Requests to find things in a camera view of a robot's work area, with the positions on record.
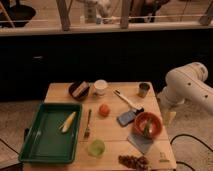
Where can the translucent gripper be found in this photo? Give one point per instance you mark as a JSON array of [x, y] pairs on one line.
[[168, 116]]

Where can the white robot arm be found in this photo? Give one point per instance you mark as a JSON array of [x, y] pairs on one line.
[[185, 83]]

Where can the white paper cup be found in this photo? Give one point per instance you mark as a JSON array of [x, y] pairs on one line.
[[100, 87]]

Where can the green plastic cup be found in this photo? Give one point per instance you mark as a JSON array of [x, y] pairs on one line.
[[96, 148]]

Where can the red bowl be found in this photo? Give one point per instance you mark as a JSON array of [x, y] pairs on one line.
[[144, 117]]

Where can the green vegetable in bowl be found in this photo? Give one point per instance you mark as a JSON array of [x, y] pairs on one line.
[[146, 131]]

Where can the grey blue cloth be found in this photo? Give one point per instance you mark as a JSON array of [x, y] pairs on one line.
[[140, 143]]

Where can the blue sponge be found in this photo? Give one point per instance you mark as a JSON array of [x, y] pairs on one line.
[[126, 118]]

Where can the bunch of dark grapes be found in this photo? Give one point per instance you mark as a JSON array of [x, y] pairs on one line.
[[137, 163]]

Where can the metal fork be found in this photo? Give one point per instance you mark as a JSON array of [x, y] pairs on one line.
[[87, 130]]

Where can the green plastic tray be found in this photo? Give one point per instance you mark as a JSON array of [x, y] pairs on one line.
[[45, 141]]

